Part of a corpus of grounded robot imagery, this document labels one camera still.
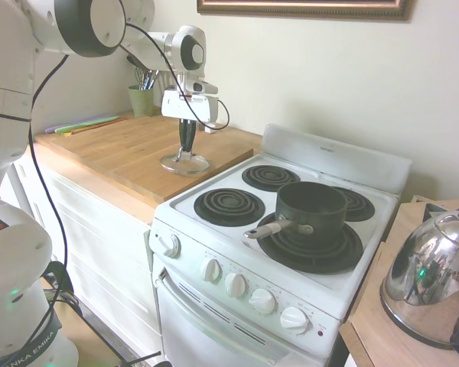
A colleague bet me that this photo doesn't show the black camera cable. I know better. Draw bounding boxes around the black camera cable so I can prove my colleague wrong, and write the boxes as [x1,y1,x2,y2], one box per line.
[0,0,230,362]

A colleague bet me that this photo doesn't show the black box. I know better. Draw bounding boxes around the black box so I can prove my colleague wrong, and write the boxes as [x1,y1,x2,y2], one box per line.
[422,202,459,222]

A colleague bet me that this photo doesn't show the blue handled utensil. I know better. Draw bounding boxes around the blue handled utensil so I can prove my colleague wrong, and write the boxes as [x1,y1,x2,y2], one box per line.
[143,70,161,91]

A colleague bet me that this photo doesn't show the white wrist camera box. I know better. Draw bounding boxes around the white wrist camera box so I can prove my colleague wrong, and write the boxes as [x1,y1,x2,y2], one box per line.
[183,79,219,101]

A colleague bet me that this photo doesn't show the white electric stove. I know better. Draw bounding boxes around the white electric stove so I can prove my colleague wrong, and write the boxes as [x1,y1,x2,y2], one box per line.
[148,125,413,367]

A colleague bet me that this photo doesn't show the large wooden cutting board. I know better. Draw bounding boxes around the large wooden cutting board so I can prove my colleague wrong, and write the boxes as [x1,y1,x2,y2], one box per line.
[34,114,255,204]

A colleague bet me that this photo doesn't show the white stove knob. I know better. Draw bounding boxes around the white stove knob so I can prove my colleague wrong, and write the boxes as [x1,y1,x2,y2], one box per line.
[158,232,182,258]
[224,271,249,299]
[279,306,311,335]
[248,288,277,316]
[200,258,223,284]

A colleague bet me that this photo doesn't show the black floor cables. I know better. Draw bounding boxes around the black floor cables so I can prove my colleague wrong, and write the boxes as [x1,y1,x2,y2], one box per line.
[37,261,162,367]

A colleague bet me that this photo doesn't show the purple flat utensil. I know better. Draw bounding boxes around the purple flat utensil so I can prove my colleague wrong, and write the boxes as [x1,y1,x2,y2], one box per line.
[44,124,77,135]

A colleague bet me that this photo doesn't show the light wooden side table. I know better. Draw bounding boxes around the light wooden side table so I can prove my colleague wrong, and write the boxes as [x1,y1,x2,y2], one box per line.
[339,194,459,367]

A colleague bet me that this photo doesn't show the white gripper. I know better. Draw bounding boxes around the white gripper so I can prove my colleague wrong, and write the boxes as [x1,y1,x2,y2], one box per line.
[161,89,220,151]

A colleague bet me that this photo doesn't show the orange flat utensil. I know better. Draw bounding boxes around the orange flat utensil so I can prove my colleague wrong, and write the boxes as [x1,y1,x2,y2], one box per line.
[63,117,129,137]

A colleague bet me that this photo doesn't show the small black coil burner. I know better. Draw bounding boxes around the small black coil burner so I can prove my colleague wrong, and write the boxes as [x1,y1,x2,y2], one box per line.
[241,164,301,193]
[330,186,376,223]

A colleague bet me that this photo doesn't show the gold picture frame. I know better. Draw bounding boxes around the gold picture frame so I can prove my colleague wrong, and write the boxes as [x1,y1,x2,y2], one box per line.
[197,0,415,22]

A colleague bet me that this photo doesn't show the chrome kettle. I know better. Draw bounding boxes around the chrome kettle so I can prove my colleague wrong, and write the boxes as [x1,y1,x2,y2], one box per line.
[379,203,459,362]

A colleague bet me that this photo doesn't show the glass pot lid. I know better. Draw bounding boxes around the glass pot lid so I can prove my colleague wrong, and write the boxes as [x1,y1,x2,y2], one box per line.
[159,146,211,177]

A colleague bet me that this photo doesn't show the white cabinet with wooden counter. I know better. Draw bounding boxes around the white cabinet with wooden counter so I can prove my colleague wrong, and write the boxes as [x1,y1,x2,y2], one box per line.
[0,124,264,364]

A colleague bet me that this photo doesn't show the green utensil cup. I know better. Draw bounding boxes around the green utensil cup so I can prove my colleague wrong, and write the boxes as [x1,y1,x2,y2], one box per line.
[128,84,155,119]

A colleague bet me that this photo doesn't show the dark saucepan with long handle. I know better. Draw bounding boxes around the dark saucepan with long handle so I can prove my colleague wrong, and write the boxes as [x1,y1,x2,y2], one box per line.
[243,181,348,245]

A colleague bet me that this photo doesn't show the white oven door handle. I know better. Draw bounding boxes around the white oven door handle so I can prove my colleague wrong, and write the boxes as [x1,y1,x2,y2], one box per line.
[155,267,288,364]

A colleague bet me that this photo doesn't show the large black coil burner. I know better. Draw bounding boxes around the large black coil burner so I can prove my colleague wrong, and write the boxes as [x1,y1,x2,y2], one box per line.
[256,212,365,274]

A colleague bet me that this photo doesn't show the colourful flat utensils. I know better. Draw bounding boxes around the colourful flat utensils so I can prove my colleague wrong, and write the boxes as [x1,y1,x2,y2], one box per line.
[54,115,121,135]

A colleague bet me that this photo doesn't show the medium black coil burner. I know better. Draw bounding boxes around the medium black coil burner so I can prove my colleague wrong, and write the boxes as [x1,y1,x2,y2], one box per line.
[194,187,266,227]

